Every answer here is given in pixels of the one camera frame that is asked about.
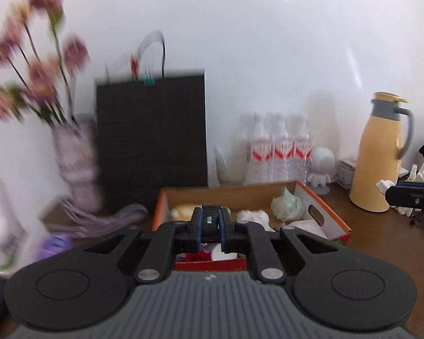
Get yellow and white plush toy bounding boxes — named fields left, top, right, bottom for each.
left=171, top=203, right=198, bottom=221

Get clear water bottle red label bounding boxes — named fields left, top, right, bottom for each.
left=247, top=113, right=274, bottom=184
left=272, top=113, right=294, bottom=182
left=293, top=115, right=313, bottom=184

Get clear glass cup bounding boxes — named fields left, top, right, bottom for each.
left=215, top=145, right=248, bottom=186

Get iridescent plastic bag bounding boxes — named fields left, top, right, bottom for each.
left=271, top=188, right=304, bottom=221

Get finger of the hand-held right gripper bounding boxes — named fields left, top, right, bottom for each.
left=396, top=181, right=424, bottom=193
left=386, top=186, right=424, bottom=208

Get yellow thermos jug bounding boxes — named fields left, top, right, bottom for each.
left=349, top=92, right=416, bottom=212

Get red cardboard box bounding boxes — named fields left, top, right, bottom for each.
left=152, top=180, right=352, bottom=272

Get white detergent bottle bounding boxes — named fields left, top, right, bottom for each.
left=0, top=166, right=32, bottom=276

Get white chargers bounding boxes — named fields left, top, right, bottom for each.
left=408, top=164, right=424, bottom=184

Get purple tissue pack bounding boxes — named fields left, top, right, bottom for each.
left=35, top=233, right=75, bottom=260

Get black paper bag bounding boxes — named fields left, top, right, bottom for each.
left=95, top=31, right=208, bottom=212

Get small white cup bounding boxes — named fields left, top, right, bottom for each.
left=210, top=243, right=239, bottom=261

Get dried pink flowers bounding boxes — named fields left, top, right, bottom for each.
left=0, top=0, right=92, bottom=124

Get white robot speaker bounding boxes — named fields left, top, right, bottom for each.
left=309, top=147, right=336, bottom=195

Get purple textured vase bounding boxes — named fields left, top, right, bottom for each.
left=51, top=115, right=103, bottom=212

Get white power strip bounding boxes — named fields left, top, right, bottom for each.
left=375, top=180, right=414, bottom=216

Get white tissue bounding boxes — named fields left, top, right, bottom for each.
left=237, top=209, right=271, bottom=228

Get small grey box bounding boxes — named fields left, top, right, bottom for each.
left=337, top=157, right=357, bottom=189

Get lavender cable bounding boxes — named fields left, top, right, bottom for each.
left=44, top=198, right=149, bottom=239

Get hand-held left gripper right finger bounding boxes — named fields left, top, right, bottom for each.
left=219, top=207, right=341, bottom=285

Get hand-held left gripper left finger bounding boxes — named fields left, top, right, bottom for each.
left=83, top=207, right=203, bottom=286

